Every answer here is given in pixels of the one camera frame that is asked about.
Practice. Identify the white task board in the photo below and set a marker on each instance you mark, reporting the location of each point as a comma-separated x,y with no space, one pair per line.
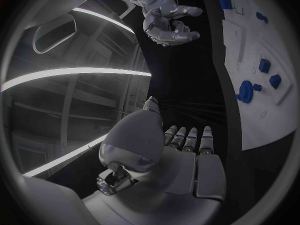
260,116

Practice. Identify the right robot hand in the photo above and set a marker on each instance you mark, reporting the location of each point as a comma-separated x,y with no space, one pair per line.
161,9

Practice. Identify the small blue peg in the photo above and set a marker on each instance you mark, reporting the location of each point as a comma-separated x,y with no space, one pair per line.
257,87

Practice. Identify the large blue block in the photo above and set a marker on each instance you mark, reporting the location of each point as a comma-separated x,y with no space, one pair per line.
224,0

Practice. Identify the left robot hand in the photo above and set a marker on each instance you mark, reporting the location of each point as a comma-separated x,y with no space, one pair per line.
145,187

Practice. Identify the blue gear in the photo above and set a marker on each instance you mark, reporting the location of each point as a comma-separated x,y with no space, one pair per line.
245,91

